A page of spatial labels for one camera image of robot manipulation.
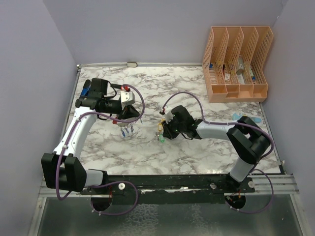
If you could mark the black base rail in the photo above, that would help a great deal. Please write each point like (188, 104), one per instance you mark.
(170, 189)

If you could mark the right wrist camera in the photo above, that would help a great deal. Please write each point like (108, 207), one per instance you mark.
(167, 115)

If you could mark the yellow tag key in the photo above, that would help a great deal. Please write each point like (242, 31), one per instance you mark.
(160, 126)

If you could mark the peach plastic file organizer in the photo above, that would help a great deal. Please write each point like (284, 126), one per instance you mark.
(233, 63)

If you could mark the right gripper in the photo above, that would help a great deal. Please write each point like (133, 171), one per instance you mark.
(167, 132)

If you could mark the green tag key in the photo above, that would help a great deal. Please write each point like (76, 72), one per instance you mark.
(160, 137)

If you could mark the orange black highlighter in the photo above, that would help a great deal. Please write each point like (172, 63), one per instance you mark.
(116, 86)

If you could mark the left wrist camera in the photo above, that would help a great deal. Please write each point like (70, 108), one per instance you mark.
(127, 98)

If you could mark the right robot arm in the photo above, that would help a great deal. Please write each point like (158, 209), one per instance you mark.
(249, 141)

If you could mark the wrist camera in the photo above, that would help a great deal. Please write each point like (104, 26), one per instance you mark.
(167, 115)
(127, 98)

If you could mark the white table edge clip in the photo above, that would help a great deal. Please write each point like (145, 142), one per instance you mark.
(132, 64)

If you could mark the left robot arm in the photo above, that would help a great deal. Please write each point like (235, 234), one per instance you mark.
(99, 99)

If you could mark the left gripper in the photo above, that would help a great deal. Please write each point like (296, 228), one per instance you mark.
(129, 111)

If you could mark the blue stapler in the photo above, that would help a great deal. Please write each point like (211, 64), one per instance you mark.
(86, 88)

